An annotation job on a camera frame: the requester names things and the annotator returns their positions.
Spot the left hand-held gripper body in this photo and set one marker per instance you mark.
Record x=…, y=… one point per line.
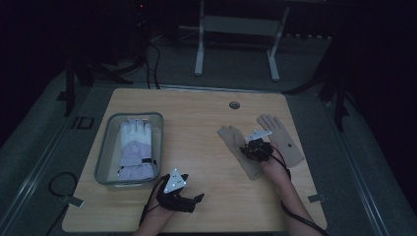
x=175, y=196

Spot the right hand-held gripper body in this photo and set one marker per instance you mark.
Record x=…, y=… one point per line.
x=259, y=150

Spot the beige knit glove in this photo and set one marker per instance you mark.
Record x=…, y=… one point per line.
x=234, y=141
x=285, y=144

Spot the white lilac ski glove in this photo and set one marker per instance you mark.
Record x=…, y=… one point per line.
x=135, y=147

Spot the clear plastic bin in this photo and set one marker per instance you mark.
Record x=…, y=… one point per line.
x=105, y=164

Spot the person's left hand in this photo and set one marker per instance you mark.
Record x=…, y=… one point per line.
x=160, y=212

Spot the person's right hand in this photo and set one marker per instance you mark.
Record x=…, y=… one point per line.
x=275, y=170

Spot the grey round table grommet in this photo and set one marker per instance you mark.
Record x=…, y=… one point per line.
x=234, y=105

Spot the grey tape strip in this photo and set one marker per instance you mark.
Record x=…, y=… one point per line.
x=72, y=201
x=316, y=198

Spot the black tripod stand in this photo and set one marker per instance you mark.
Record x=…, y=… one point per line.
x=339, y=98
x=70, y=85

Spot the white metal stand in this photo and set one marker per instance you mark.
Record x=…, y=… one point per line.
x=239, y=24

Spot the dark device with red light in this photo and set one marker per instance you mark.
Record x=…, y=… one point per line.
x=141, y=19

